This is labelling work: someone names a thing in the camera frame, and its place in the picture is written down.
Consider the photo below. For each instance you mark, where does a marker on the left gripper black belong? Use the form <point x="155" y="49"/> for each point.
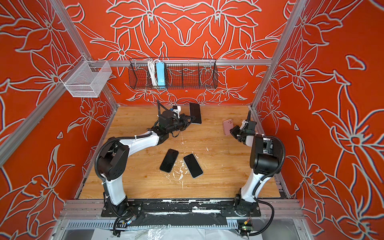
<point x="183" y="118"/>

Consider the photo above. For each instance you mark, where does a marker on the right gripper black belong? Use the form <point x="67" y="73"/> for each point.
<point x="235" y="130"/>

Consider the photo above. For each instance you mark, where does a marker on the pink phone case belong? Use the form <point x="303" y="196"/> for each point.
<point x="227" y="126"/>

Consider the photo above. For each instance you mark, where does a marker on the phone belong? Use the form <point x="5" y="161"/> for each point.
<point x="195" y="113"/>

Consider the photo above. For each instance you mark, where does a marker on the black smartphone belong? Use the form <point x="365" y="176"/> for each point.
<point x="193" y="165"/>
<point x="169" y="160"/>

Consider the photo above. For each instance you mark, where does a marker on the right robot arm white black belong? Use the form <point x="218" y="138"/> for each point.
<point x="266" y="159"/>

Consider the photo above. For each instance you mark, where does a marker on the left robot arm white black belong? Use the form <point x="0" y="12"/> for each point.
<point x="111" y="159"/>

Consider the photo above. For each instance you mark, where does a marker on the blue box in basket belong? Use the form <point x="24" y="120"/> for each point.
<point x="160" y="67"/>

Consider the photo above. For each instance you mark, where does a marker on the small green circuit board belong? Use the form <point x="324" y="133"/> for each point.
<point x="245" y="228"/>

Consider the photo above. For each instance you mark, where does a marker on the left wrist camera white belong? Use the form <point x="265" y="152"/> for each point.
<point x="176" y="110"/>

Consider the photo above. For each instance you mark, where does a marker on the black wire wall basket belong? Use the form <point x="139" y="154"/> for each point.
<point x="181" y="73"/>

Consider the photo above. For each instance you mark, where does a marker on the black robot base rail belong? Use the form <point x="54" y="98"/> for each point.
<point x="182" y="212"/>

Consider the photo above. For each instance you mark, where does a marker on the white mesh wall basket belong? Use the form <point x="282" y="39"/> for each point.
<point x="85" y="81"/>

